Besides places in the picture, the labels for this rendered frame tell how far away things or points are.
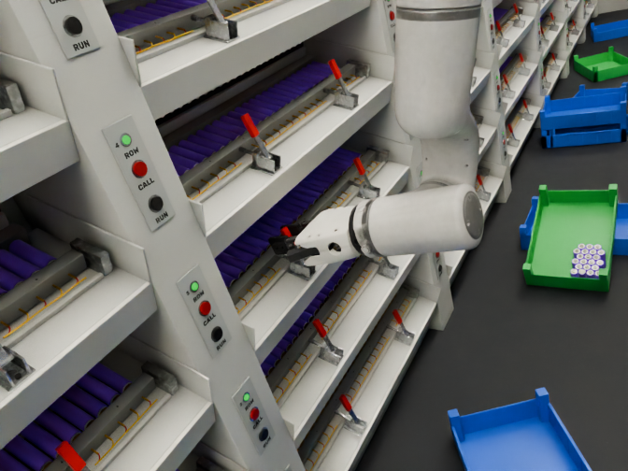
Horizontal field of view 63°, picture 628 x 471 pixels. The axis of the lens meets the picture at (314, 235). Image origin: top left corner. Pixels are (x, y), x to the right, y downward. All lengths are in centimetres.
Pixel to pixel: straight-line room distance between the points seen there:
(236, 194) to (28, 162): 29
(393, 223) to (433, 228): 5
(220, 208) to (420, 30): 34
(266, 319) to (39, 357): 35
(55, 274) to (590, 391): 106
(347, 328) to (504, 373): 44
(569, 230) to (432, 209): 103
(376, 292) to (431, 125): 57
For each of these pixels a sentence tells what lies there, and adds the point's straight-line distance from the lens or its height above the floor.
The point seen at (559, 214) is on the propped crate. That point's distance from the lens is 169.
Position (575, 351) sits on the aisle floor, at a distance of 137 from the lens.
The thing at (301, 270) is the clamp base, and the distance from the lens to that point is 86.
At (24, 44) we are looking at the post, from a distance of 56.
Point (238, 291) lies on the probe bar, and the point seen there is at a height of 53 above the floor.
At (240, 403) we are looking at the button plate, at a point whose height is 44.
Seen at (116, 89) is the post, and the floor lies 88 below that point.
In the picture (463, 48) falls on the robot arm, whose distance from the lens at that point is 60.
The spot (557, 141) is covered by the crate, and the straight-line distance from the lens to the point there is 237.
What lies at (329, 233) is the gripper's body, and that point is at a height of 60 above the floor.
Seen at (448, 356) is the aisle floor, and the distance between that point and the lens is 137.
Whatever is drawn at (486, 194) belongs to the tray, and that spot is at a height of 12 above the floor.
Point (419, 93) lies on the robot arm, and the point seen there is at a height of 78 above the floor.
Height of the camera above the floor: 94
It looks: 27 degrees down
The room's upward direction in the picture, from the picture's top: 18 degrees counter-clockwise
